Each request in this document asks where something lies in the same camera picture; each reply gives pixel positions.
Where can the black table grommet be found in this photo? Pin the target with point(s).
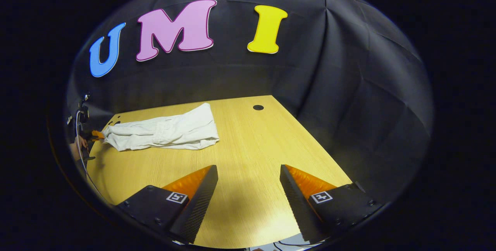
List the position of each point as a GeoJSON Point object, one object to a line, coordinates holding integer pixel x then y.
{"type": "Point", "coordinates": [258, 107]}

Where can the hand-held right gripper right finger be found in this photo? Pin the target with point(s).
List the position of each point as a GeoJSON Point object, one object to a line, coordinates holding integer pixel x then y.
{"type": "Point", "coordinates": [296, 204]}

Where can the white jeans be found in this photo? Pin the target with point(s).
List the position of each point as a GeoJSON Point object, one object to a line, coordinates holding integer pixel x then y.
{"type": "Point", "coordinates": [166, 131]}

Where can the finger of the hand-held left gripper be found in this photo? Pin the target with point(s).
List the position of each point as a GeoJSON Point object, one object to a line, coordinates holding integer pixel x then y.
{"type": "Point", "coordinates": [97, 134]}

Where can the black backdrop cloth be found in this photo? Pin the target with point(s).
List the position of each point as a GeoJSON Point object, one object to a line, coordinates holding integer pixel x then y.
{"type": "Point", "coordinates": [240, 76]}

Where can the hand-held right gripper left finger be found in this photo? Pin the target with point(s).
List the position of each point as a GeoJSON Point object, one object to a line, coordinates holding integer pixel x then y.
{"type": "Point", "coordinates": [199, 204]}

